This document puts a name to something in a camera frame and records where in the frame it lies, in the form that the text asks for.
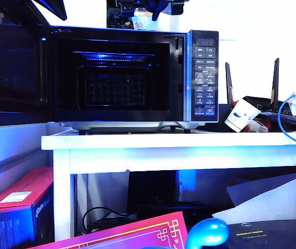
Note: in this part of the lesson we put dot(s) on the pink box gold pattern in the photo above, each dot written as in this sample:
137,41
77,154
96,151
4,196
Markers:
137,233

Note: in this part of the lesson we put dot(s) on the black glass microwave door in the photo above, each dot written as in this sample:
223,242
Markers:
7,72

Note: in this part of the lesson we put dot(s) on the black box yellow label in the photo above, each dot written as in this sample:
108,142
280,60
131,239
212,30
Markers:
280,233

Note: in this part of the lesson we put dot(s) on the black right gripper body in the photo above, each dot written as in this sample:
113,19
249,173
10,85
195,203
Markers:
179,6

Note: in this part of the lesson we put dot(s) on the white foam sheet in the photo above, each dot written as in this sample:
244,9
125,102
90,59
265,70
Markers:
272,199

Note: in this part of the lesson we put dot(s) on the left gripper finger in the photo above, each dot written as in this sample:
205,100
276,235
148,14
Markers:
54,7
37,14

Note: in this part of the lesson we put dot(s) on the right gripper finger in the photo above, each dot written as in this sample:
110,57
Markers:
127,7
159,6

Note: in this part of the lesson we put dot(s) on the black Midea microwave oven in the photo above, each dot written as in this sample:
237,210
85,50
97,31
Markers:
205,77

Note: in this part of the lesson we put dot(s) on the red and blue cardboard box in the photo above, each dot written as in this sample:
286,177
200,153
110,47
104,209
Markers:
13,186

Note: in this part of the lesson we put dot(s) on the black router with antennas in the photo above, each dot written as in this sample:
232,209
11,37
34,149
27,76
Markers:
267,103

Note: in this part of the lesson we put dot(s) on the black flat electronics device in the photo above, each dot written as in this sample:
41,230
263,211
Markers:
168,212

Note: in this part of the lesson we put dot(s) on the white paper cup blue print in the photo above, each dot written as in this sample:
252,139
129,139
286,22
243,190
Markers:
239,114

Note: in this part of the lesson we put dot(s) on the white table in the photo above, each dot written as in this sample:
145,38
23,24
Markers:
163,141

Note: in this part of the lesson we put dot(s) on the black computer case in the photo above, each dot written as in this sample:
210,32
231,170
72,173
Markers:
150,186

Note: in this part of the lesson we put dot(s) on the blue rounded plastic object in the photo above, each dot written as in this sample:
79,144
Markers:
207,230

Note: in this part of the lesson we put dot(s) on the clear plastic snack box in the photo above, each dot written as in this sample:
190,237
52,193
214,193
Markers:
144,22

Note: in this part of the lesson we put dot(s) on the small red white box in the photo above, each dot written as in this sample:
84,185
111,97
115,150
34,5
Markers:
258,127

